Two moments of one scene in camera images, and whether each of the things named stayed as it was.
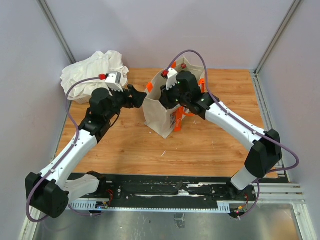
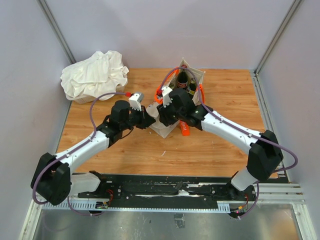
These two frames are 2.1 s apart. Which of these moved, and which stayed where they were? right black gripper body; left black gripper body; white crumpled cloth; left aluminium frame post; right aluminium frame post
Moved: left black gripper body; right black gripper body
Stayed: left aluminium frame post; white crumpled cloth; right aluminium frame post
